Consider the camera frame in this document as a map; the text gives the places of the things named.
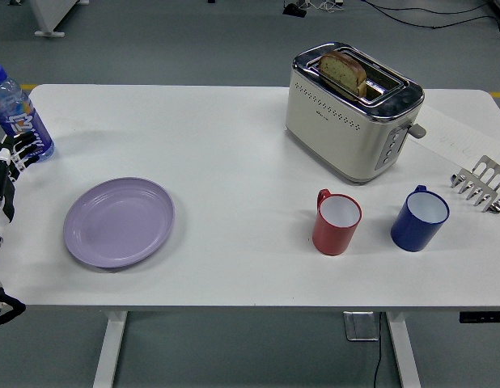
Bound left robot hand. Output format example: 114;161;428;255
0;133;40;239

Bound purple plate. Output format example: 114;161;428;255
62;176;176;270

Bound blue-capped drink bottle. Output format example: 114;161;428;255
0;63;56;163

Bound white table leg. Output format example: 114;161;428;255
385;310;422;388
91;310;129;388

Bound white furniture base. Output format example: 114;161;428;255
27;0;79;39

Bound red mug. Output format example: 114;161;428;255
311;188;362;256

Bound cream steel toaster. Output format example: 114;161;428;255
285;40;428;187

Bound black floor device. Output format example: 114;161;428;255
282;2;307;18

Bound bread slice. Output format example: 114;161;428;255
317;49;367;98

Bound grey control box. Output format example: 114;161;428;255
342;310;381;343

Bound blue mug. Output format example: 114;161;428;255
390;184;451;253

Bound white paper sheet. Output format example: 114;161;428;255
411;103;500;171

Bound metal toast rack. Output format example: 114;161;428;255
450;154;500;214

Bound black table control panel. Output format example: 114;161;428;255
459;310;500;324

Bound white floor cables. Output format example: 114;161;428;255
304;0;344;12

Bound black hanging power cable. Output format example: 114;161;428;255
365;313;384;388

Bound black floor cable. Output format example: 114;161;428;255
361;0;500;30

